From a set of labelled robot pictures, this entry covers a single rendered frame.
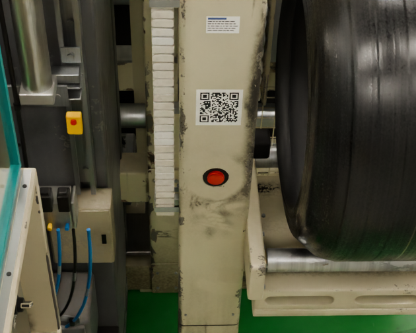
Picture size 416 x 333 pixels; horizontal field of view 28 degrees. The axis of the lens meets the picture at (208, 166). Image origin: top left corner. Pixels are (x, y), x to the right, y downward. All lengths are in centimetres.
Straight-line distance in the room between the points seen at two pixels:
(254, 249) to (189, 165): 20
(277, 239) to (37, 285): 56
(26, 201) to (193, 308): 68
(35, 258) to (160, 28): 40
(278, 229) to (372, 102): 61
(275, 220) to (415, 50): 65
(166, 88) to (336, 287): 51
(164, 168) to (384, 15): 48
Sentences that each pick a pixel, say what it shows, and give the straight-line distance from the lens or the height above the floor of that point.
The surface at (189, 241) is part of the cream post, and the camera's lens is 158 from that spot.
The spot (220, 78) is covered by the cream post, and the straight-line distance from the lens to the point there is 131.
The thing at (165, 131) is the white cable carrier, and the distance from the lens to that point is 140.
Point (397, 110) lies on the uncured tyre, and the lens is 119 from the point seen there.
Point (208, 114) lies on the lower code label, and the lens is 136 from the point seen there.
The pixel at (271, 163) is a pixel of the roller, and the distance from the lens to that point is 172.
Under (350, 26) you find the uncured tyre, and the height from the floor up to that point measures 142.
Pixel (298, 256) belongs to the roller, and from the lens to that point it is 153.
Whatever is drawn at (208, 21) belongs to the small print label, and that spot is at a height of 139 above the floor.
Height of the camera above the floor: 208
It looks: 44 degrees down
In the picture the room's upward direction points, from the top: 2 degrees clockwise
